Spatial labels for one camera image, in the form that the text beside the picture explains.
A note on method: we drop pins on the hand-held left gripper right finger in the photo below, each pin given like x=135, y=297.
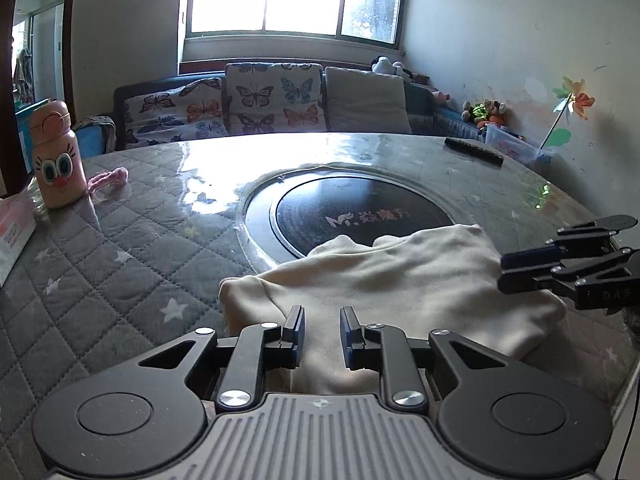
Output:
x=348, y=337

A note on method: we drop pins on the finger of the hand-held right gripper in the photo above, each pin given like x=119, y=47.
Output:
x=525, y=259
x=522, y=282

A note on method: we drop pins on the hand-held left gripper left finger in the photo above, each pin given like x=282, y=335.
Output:
x=296, y=332

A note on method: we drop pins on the cream sweater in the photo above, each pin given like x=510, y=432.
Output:
x=400, y=280

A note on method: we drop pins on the clear plastic storage box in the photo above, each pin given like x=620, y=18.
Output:
x=517, y=145

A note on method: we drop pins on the black remote control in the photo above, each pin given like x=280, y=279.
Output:
x=472, y=150

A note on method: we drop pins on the pile of colourful plush toys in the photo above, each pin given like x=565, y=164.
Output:
x=484, y=112

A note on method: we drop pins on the colourful pinwheel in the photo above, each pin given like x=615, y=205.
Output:
x=577, y=100

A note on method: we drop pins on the pink plush toy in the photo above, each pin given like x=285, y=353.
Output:
x=441, y=95

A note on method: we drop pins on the dark sofa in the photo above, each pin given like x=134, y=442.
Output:
x=422, y=102

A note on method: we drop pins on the grey quilted table cover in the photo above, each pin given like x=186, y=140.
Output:
x=100, y=270

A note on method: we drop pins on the black and white plush toy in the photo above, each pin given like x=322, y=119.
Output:
x=404, y=73
x=382, y=64

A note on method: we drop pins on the beige cushion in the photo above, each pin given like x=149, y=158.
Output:
x=367, y=100

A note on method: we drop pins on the butterfly print cushion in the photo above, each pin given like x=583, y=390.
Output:
x=175, y=117
x=272, y=97

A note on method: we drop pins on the grey crumpled cloth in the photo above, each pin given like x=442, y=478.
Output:
x=97, y=122

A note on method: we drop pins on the pink cartoon face bottle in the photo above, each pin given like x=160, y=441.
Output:
x=55, y=160

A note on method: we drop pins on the white and pink tissue packet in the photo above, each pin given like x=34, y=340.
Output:
x=12, y=240

